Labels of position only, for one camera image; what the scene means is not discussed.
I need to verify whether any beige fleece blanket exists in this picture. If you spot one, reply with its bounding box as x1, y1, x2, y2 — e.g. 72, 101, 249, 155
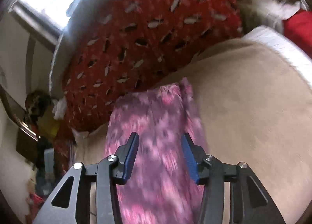
74, 39, 311, 223

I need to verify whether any purple floral shirt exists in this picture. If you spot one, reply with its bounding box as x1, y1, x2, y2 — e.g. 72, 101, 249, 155
104, 78, 207, 223

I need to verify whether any yellow box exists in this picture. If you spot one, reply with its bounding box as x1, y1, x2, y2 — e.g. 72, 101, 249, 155
36, 108, 59, 140

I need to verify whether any grey pillow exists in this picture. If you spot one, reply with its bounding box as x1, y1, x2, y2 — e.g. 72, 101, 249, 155
49, 0, 109, 99

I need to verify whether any white plastic bag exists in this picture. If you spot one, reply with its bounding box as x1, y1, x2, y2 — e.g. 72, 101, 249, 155
52, 96, 67, 120

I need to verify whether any red folded cloth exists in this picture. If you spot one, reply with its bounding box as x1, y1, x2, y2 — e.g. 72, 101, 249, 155
284, 10, 312, 58

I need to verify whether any red patterned quilt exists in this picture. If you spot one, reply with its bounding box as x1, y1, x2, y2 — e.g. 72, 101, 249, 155
50, 0, 242, 161

